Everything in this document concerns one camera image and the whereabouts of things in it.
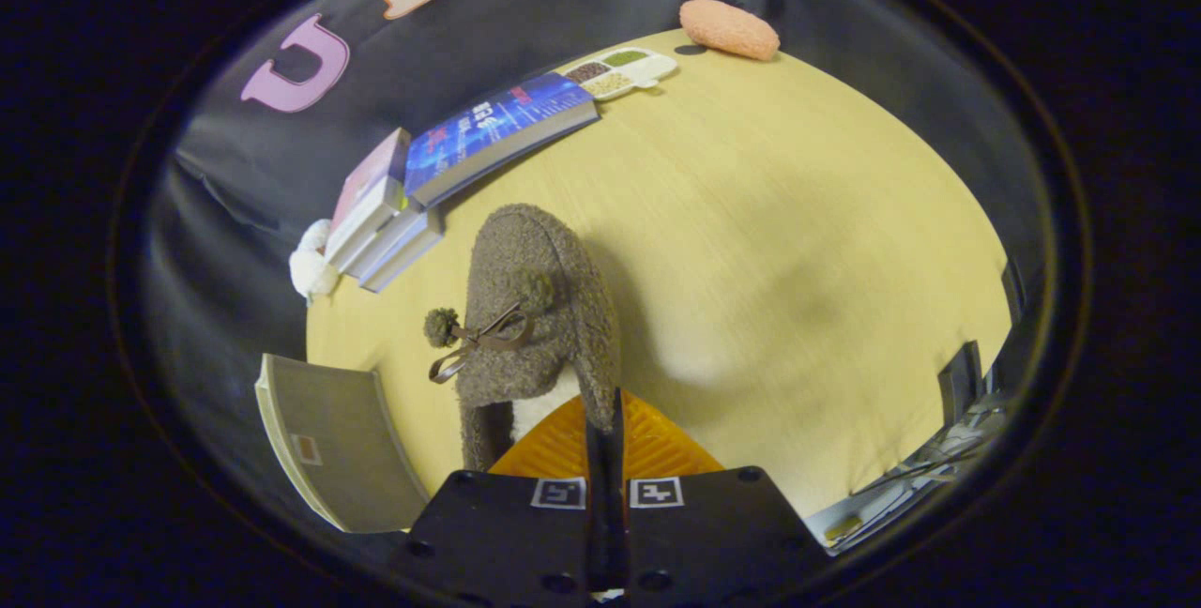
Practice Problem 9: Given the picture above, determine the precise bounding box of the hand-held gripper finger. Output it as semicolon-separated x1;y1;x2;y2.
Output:
389;389;609;605
605;388;832;605

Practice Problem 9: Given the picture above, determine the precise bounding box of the brown fuzzy shoe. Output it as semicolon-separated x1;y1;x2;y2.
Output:
423;204;622;474

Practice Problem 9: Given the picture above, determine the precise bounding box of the grey fabric storage box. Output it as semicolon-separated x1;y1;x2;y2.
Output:
254;353;432;535

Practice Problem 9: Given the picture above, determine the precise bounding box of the grey book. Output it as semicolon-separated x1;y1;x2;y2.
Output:
359;212;448;296
343;205;429;280

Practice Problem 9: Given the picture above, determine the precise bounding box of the grey cluttered rack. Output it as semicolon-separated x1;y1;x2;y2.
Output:
805;397;1012;555

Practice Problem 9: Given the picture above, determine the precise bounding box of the white plush toy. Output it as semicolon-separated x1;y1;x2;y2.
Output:
288;219;342;306

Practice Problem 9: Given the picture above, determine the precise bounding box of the dark flat panel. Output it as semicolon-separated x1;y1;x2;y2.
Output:
938;340;987;428

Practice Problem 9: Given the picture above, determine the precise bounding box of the blue book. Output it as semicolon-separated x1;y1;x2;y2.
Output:
403;72;601;209

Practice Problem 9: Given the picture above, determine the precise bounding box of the pink book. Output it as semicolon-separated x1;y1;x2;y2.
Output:
327;127;412;264

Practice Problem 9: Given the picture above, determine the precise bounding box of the white compartment tray with grains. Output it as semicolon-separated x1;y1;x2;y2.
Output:
561;46;680;103

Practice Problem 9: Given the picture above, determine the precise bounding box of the black backdrop cloth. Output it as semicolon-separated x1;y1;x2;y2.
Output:
141;0;1047;543

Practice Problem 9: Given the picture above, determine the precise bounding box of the orange plush pad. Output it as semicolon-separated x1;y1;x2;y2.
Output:
678;0;783;63

